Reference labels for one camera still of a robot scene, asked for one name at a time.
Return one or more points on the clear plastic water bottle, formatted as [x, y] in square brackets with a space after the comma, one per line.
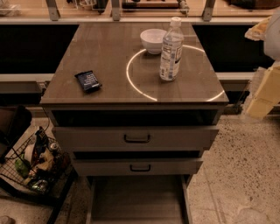
[171, 51]

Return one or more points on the grey drawer cabinet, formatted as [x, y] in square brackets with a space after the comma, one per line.
[132, 93]

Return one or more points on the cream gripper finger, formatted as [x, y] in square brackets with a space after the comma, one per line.
[257, 32]
[267, 96]

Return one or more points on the top grey drawer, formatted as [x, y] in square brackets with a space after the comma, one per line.
[162, 138]

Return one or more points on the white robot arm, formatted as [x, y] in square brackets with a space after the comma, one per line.
[271, 48]

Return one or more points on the dark blue snack bar wrapper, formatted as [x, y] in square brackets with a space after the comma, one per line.
[88, 81]

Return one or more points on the middle grey drawer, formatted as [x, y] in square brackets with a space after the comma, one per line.
[133, 167]

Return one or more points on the black wire basket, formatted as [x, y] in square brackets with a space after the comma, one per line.
[37, 164]

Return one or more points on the white ceramic bowl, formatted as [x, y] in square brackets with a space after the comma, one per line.
[152, 40]

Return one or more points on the bottom open grey drawer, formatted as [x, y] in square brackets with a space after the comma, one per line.
[139, 200]

